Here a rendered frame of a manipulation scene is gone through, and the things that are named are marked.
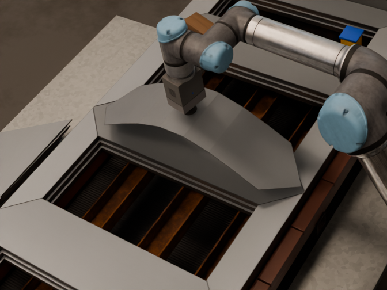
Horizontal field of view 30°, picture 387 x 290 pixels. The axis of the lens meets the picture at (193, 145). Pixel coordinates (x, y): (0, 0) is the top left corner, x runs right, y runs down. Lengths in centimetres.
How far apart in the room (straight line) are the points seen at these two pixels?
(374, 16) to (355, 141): 99
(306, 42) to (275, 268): 59
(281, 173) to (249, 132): 14
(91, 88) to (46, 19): 168
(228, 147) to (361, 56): 47
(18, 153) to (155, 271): 70
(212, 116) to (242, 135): 9
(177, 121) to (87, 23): 216
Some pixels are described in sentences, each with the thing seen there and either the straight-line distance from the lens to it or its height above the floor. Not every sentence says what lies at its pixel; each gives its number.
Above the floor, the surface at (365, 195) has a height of 68.
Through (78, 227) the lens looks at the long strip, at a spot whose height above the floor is 87.
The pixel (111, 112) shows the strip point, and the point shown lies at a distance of 219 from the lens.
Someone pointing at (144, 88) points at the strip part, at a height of 95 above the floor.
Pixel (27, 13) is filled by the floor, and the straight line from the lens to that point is 426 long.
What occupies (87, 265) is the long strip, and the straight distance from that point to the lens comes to 194.
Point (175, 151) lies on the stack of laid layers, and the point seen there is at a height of 87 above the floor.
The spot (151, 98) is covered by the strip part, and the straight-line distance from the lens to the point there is 209.
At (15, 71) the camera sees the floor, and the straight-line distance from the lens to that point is 391.
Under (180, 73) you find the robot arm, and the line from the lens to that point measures 183.
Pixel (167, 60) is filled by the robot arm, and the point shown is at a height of 125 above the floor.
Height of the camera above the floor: 245
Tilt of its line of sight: 49 degrees down
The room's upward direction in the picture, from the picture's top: 12 degrees counter-clockwise
